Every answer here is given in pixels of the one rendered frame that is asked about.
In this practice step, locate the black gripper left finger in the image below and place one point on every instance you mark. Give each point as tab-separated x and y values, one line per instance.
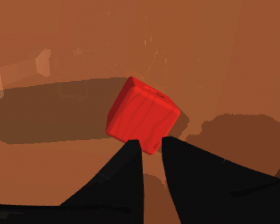
115	195

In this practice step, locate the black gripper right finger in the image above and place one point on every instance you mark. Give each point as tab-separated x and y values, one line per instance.
207	189

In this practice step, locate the red wooden block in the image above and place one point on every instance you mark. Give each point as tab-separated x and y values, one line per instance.
143	113

